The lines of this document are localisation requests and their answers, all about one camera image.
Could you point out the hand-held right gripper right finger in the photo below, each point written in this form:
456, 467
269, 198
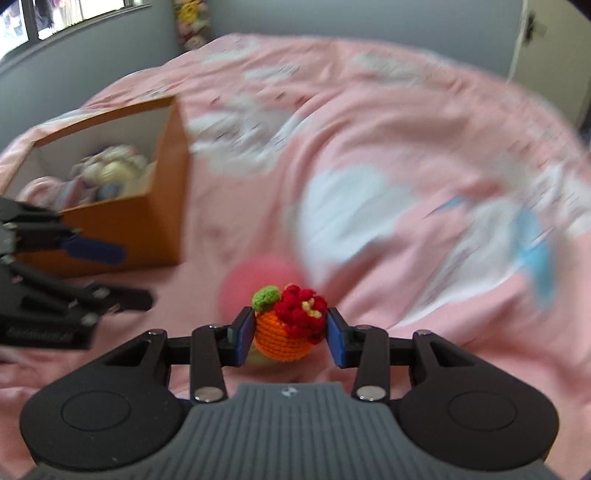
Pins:
334, 339

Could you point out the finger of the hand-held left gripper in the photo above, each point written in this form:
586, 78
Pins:
97, 249
124, 299

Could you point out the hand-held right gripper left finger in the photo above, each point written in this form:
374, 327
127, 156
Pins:
244, 334

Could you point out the crochet orange with red flower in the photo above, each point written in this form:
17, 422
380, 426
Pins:
277, 337

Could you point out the orange cardboard box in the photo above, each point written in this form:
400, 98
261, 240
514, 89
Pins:
152, 230

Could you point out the pink mini backpack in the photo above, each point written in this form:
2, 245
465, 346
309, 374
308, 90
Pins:
41, 191

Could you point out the pink round plush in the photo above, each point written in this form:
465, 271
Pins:
244, 281

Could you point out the white crochet toy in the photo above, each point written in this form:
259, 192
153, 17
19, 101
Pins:
115, 168

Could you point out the pink printed blanket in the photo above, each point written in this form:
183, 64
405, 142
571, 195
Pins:
369, 138

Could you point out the window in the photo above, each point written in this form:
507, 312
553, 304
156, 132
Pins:
92, 11

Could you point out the dark hanging garment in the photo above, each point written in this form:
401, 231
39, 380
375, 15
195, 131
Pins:
46, 14

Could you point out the tube of plush toys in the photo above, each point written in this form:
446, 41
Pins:
191, 23

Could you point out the white door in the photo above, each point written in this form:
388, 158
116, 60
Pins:
554, 69

